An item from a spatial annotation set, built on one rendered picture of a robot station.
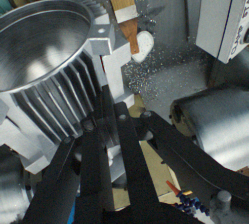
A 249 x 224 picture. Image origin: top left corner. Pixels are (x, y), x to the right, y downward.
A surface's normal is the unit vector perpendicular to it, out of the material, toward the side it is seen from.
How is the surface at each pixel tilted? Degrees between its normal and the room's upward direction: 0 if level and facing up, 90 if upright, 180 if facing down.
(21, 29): 18
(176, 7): 0
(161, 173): 90
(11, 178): 88
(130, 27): 0
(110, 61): 23
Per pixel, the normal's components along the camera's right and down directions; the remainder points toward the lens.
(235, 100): -0.20, -0.61
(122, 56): 0.62, 0.62
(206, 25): -0.79, 0.58
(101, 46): -0.12, 0.83
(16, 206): -0.01, -0.04
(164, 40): 0.26, 0.78
